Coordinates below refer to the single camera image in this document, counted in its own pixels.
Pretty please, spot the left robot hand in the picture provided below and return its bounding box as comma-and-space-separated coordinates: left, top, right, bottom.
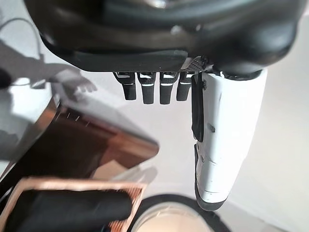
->
23, 0, 302, 213

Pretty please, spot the black cloth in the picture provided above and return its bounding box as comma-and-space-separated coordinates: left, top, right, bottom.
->
7, 189, 133, 232

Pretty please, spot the rectangular wicker basket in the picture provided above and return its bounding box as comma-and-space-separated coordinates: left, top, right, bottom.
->
0, 177, 148, 232

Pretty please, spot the round glass washing machine door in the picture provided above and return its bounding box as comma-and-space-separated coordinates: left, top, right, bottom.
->
134, 193, 232, 232

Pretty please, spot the brown wooden stand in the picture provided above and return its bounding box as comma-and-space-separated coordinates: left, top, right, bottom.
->
0, 96, 160, 194

